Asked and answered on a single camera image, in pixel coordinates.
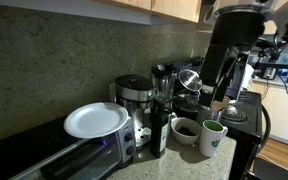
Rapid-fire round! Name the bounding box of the thick curved black hose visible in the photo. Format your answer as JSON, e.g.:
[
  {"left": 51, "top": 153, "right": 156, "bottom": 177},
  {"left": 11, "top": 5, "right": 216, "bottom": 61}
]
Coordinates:
[{"left": 259, "top": 103, "right": 272, "bottom": 151}]

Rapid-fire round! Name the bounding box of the white mug green inside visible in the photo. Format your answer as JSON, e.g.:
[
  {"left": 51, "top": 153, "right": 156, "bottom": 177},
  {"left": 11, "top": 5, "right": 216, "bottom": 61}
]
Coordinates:
[{"left": 198, "top": 119, "right": 229, "bottom": 158}]

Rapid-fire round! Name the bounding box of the black camera stand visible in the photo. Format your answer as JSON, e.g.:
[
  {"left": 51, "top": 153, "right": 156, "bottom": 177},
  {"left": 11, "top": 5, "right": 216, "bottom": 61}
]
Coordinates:
[{"left": 252, "top": 39, "right": 288, "bottom": 72}]

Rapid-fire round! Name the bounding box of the perforated metal utensil holder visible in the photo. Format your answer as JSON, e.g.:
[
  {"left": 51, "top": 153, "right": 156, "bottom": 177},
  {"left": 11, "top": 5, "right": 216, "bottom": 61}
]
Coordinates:
[{"left": 197, "top": 106, "right": 222, "bottom": 126}]

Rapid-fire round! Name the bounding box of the black silver toaster oven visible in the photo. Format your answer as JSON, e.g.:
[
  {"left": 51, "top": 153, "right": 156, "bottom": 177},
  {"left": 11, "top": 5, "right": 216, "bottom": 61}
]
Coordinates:
[{"left": 0, "top": 114, "right": 137, "bottom": 180}]

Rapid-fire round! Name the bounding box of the dark glass bottle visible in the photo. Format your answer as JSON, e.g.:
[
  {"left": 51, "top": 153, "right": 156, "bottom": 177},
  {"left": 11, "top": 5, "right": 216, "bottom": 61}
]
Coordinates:
[{"left": 149, "top": 98, "right": 172, "bottom": 159}]

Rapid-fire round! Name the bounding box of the black coil burner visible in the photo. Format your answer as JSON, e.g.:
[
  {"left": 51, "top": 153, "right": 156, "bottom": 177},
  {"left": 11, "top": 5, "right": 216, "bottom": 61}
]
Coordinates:
[{"left": 219, "top": 105, "right": 248, "bottom": 125}]

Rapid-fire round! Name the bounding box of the grey socket box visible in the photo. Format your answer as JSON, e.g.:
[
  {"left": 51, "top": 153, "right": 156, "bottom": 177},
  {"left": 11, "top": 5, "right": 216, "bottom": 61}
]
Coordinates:
[{"left": 263, "top": 67, "right": 278, "bottom": 80}]

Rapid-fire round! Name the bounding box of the black stove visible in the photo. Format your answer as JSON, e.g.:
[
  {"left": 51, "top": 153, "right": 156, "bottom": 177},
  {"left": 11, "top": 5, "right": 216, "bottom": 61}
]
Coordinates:
[{"left": 217, "top": 90, "right": 263, "bottom": 180}]

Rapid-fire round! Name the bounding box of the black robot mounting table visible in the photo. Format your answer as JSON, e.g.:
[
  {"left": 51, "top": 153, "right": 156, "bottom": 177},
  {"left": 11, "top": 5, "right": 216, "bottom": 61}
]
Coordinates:
[{"left": 242, "top": 156, "right": 288, "bottom": 180}]

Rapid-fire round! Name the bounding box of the clear glass ball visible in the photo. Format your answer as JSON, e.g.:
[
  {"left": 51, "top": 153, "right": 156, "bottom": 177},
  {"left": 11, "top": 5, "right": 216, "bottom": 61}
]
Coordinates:
[{"left": 225, "top": 104, "right": 240, "bottom": 117}]

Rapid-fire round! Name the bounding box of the white plate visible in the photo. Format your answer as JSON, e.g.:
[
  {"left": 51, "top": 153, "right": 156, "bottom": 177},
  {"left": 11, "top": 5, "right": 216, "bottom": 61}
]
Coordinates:
[{"left": 63, "top": 101, "right": 129, "bottom": 139}]

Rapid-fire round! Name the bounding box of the white base cabinet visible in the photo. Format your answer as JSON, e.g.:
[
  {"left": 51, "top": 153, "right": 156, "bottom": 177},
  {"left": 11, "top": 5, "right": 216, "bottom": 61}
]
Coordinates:
[{"left": 252, "top": 79, "right": 288, "bottom": 148}]

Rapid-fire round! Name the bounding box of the silver black coffee maker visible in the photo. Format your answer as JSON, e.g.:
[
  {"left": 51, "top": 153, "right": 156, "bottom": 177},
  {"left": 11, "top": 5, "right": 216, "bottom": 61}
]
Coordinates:
[{"left": 114, "top": 74, "right": 155, "bottom": 148}]

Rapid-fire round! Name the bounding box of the wooden wall cabinet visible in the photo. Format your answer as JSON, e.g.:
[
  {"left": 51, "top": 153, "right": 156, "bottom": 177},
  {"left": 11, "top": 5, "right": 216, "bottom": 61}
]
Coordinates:
[{"left": 97, "top": 0, "right": 203, "bottom": 24}]

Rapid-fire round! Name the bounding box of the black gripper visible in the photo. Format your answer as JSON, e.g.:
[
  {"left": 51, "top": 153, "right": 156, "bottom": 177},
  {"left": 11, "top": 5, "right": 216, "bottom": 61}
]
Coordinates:
[{"left": 199, "top": 44, "right": 239, "bottom": 108}]

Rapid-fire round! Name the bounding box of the black blender with clear jar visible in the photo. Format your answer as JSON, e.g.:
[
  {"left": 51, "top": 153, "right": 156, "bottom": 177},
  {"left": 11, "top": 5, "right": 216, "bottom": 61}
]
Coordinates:
[{"left": 150, "top": 63, "right": 180, "bottom": 111}]

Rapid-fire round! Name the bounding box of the wooden spatula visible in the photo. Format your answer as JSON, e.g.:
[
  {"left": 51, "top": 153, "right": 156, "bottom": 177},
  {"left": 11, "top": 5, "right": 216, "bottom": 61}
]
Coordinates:
[{"left": 210, "top": 96, "right": 232, "bottom": 113}]

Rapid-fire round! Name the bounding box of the white container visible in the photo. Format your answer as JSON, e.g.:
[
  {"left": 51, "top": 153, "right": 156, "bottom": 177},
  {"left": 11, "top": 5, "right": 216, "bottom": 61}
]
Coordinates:
[{"left": 243, "top": 63, "right": 256, "bottom": 91}]

